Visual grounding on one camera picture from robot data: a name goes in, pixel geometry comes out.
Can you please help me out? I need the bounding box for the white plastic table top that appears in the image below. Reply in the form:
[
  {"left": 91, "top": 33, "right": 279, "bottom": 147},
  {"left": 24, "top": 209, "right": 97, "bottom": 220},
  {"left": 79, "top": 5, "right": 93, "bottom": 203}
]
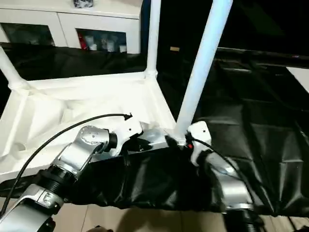
[{"left": 0, "top": 70, "right": 186, "bottom": 180}]

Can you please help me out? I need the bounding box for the white plastic table leg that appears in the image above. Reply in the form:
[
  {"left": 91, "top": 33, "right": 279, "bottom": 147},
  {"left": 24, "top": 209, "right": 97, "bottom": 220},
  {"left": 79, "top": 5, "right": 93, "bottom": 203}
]
[
  {"left": 173, "top": 0, "right": 234, "bottom": 142},
  {"left": 144, "top": 0, "right": 163, "bottom": 79},
  {"left": 0, "top": 47, "right": 30, "bottom": 91}
]

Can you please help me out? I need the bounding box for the black work mat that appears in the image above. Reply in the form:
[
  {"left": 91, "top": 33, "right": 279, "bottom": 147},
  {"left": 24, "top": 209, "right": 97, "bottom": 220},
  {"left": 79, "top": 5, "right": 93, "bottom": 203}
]
[{"left": 0, "top": 43, "right": 309, "bottom": 216}]

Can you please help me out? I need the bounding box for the white flat board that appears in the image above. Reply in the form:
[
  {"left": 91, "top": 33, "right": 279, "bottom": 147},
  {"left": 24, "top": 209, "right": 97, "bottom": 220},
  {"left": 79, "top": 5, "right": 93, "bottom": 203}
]
[{"left": 288, "top": 67, "right": 309, "bottom": 92}]

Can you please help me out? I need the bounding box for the white cabinet with glass doors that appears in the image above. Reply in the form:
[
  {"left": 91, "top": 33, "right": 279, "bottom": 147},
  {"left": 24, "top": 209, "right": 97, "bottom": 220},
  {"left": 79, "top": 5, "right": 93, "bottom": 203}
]
[{"left": 0, "top": 0, "right": 143, "bottom": 54}]

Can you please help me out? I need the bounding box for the small dark grey bundle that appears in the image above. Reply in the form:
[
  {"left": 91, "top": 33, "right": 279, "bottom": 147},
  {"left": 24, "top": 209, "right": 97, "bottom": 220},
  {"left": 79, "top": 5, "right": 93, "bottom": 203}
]
[{"left": 73, "top": 0, "right": 94, "bottom": 8}]

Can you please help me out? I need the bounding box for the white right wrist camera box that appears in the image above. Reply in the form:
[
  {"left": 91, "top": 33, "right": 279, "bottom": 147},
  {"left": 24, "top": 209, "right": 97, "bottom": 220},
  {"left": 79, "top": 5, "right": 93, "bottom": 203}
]
[{"left": 185, "top": 121, "right": 212, "bottom": 166}]

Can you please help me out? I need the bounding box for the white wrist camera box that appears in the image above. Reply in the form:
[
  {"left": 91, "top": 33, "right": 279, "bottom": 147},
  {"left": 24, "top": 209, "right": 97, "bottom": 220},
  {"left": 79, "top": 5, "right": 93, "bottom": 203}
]
[
  {"left": 113, "top": 118, "right": 144, "bottom": 156},
  {"left": 185, "top": 121, "right": 212, "bottom": 166}
]

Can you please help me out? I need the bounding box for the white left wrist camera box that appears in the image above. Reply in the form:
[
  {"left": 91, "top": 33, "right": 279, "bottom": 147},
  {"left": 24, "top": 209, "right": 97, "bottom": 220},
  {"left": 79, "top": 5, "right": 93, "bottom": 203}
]
[{"left": 113, "top": 118, "right": 144, "bottom": 156}]

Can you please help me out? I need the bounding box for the black rail bar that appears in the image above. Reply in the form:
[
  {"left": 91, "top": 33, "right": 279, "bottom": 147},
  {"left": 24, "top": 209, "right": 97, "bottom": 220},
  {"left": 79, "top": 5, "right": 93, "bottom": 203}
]
[{"left": 216, "top": 47, "right": 309, "bottom": 62}]

